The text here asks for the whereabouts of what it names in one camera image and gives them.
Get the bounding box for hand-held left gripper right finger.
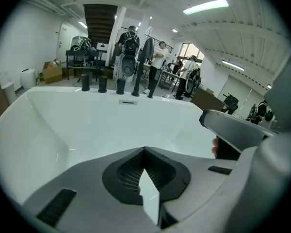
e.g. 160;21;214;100
144;146;242;233

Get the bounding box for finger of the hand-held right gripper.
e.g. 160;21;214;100
199;109;270;155

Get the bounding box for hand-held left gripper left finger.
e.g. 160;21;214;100
21;146;161;233

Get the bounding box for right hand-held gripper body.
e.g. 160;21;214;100
271;52;291;134

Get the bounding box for white bathtub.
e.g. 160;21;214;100
0;85;233;205

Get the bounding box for person's right hand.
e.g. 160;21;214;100
211;138;219;155

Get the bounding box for black office chair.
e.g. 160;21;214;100
222;93;240;116

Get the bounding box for brown wooden desk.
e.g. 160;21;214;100
190;87;230;113

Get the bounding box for black faucet knob red mark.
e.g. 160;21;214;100
81;73;91;92

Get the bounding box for white toilet with black seat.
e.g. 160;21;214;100
113;49;139;84

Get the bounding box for open cardboard box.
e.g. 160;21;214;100
42;61;63;85

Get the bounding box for white square bin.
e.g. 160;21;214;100
1;82;17;106

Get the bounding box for white round bin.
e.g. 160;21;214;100
20;68;37;90

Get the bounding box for black metal table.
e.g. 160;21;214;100
65;49;106;82

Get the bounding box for white box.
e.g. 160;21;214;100
96;42;110;53

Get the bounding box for black and white bag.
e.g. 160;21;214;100
70;36;92;51

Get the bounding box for white door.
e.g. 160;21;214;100
55;21;75;65

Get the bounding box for dark staircase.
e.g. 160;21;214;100
83;3;119;49

